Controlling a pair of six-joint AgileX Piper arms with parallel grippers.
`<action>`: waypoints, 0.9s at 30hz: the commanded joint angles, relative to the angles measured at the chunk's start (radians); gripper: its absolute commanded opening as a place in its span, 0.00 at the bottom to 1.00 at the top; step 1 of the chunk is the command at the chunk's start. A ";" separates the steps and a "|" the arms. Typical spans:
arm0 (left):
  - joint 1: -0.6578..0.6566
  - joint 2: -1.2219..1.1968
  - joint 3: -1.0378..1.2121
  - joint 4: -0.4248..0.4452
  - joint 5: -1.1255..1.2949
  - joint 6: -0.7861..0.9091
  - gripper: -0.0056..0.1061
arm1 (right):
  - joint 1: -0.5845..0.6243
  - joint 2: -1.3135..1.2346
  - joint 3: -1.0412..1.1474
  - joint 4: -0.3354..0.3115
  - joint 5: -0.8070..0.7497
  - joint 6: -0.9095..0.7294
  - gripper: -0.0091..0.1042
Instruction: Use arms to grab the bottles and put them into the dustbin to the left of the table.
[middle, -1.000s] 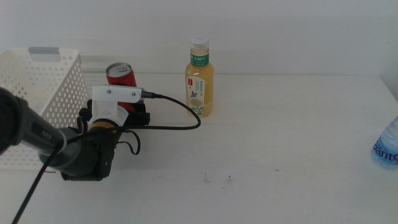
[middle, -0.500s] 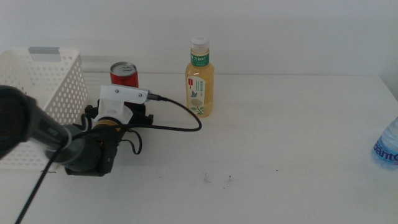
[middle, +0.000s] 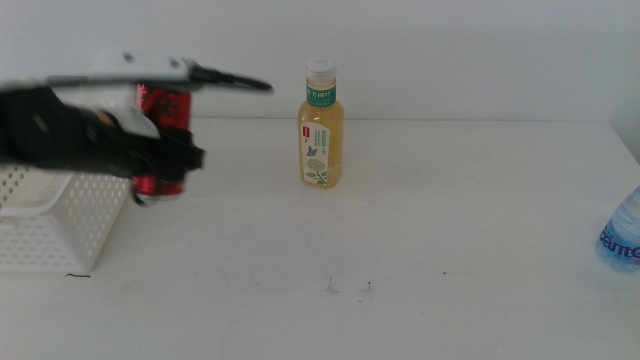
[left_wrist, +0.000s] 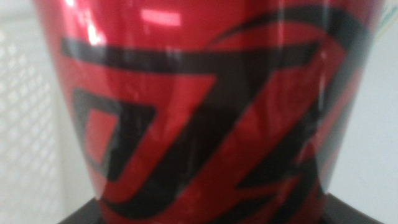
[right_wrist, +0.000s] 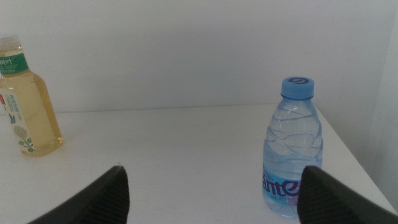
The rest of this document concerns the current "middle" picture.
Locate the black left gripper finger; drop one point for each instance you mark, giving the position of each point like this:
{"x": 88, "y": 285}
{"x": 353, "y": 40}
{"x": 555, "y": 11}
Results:
{"x": 172, "y": 155}

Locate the red cola can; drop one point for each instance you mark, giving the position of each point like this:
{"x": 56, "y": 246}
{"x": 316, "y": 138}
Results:
{"x": 167, "y": 107}

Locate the white perforated plastic basket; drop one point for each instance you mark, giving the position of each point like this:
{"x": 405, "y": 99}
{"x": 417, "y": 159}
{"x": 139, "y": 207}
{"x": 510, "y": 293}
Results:
{"x": 75, "y": 225}

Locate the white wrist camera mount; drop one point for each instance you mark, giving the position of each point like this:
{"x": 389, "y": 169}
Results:
{"x": 150, "y": 67}

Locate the yellow tea bottle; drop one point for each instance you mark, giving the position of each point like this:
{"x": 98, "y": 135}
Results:
{"x": 321, "y": 145}

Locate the clear water bottle blue label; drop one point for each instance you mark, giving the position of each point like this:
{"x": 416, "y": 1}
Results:
{"x": 622, "y": 235}

